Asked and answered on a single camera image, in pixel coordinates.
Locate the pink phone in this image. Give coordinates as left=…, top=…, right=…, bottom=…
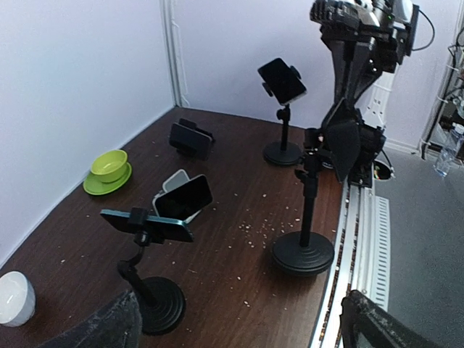
left=202, top=134, right=215, bottom=160

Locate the teal phone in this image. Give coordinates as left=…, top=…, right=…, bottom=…
left=100, top=208, right=194, bottom=244

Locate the black wedge phone stand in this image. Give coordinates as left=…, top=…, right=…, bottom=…
left=169, top=118, right=214, bottom=160

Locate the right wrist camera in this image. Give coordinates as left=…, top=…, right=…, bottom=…
left=310, top=1, right=360, bottom=29

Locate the green bowl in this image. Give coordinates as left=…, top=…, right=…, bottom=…
left=90, top=149, right=128, bottom=183

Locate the white folding phone stand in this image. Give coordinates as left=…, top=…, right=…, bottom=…
left=161, top=168, right=204, bottom=224

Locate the white phone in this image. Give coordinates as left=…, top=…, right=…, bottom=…
left=152, top=175, right=213, bottom=223

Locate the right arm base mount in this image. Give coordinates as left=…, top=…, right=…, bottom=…
left=347, top=136, right=394, bottom=189

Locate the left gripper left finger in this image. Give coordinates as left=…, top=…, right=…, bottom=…
left=41, top=291, right=142, bottom=347

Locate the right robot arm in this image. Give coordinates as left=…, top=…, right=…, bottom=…
left=310, top=1, right=420, bottom=178

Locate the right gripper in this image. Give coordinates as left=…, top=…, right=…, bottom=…
left=320, top=14, right=399, bottom=109

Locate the right aluminium frame post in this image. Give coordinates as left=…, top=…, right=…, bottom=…
left=159, top=0, right=190, bottom=107

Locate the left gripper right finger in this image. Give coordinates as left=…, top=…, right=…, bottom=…
left=340, top=290, right=438, bottom=347

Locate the black phone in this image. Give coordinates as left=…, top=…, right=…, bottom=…
left=257, top=58, right=307, bottom=106
left=321, top=97, right=360, bottom=182

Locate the white bowl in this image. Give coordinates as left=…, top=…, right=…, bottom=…
left=1, top=271, right=36, bottom=327

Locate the green plate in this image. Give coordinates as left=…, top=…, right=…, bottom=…
left=83, top=163, right=133, bottom=196

